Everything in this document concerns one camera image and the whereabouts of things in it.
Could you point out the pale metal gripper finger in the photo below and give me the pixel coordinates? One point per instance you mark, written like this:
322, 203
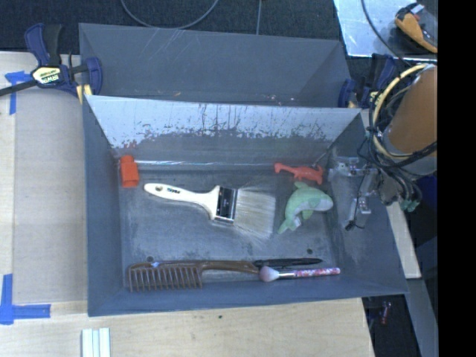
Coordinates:
347, 167
362, 205

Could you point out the orange toy animal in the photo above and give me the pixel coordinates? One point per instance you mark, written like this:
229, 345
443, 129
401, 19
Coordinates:
303, 172

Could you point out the green toy dolphin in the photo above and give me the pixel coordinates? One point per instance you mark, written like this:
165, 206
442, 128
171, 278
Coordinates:
308, 204

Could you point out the pink makeup brush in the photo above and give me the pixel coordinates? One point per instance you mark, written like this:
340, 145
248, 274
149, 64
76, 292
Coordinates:
297, 273

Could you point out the black pen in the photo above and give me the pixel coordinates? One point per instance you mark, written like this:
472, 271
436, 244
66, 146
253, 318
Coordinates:
286, 262

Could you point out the grey metal bin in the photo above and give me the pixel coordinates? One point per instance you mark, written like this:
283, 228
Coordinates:
208, 61

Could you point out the brown wide-tooth comb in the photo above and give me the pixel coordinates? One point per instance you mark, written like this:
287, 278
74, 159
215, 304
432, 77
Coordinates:
163, 276

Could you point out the orange-red small block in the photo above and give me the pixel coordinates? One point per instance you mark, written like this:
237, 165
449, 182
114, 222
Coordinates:
129, 171

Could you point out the pale wood flat board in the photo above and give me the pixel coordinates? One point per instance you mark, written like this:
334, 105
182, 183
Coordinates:
48, 199

